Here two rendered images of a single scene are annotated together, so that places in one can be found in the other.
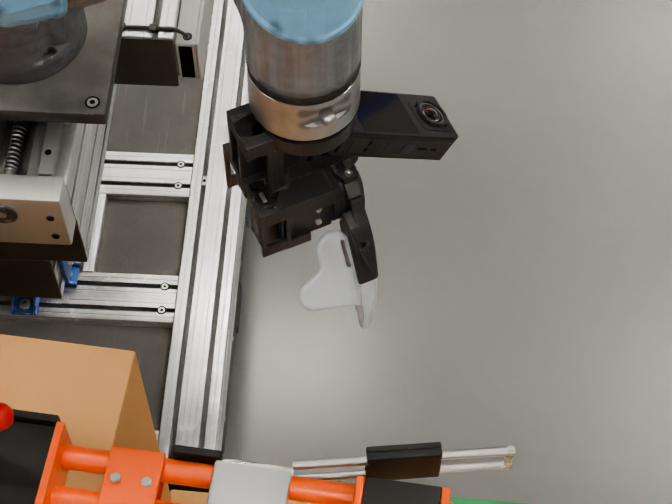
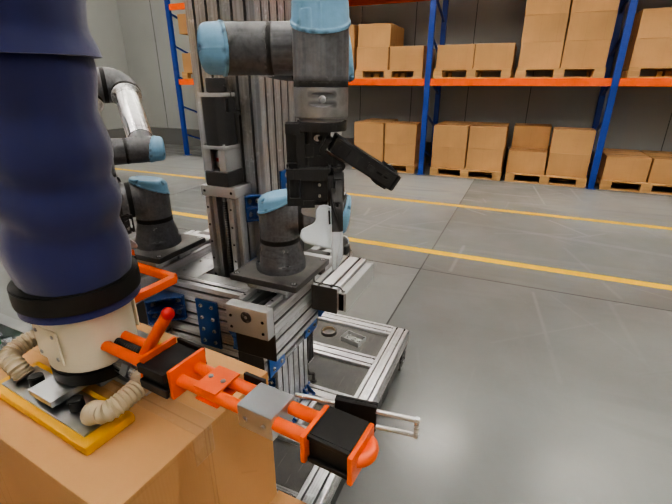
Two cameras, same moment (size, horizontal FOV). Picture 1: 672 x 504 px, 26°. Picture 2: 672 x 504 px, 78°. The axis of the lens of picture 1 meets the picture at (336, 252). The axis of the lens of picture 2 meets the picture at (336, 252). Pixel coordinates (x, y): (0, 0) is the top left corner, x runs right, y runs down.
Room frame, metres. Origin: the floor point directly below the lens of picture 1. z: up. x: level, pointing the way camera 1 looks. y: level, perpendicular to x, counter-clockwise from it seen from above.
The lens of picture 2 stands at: (0.04, -0.22, 1.56)
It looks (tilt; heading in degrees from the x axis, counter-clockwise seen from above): 22 degrees down; 21
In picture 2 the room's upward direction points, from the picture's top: straight up
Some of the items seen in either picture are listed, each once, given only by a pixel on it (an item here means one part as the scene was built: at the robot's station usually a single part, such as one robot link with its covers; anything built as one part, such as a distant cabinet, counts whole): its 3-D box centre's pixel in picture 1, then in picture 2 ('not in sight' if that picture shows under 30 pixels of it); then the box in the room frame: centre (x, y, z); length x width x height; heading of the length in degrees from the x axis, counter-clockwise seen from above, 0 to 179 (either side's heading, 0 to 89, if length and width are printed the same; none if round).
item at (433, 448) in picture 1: (343, 456); (325, 402); (0.55, -0.01, 1.07); 0.31 x 0.03 x 0.05; 94
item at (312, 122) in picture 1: (306, 86); (321, 105); (0.61, 0.02, 1.53); 0.08 x 0.08 x 0.05
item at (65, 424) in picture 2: not in sight; (57, 396); (0.47, 0.55, 0.97); 0.34 x 0.10 x 0.05; 82
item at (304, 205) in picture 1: (296, 158); (316, 163); (0.61, 0.03, 1.45); 0.09 x 0.08 x 0.12; 115
